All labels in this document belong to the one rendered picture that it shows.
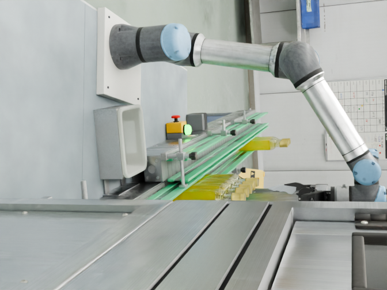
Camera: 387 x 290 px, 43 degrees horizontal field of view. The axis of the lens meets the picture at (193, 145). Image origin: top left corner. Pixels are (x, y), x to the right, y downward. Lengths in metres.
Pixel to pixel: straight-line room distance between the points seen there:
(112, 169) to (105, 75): 0.30
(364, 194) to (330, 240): 1.00
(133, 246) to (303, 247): 0.20
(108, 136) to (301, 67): 0.62
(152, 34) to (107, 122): 0.31
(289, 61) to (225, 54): 0.26
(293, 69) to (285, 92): 6.12
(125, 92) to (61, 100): 0.35
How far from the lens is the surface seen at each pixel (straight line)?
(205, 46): 1.70
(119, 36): 1.64
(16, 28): 1.30
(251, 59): 1.66
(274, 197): 2.32
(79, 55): 1.53
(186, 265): 0.53
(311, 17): 6.97
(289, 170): 7.76
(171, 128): 2.11
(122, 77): 1.71
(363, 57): 7.54
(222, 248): 0.57
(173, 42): 1.58
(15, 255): 0.67
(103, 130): 1.56
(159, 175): 1.72
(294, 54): 1.52
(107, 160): 1.57
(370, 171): 1.48
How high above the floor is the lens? 1.52
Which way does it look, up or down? 18 degrees down
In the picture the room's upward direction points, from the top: 89 degrees clockwise
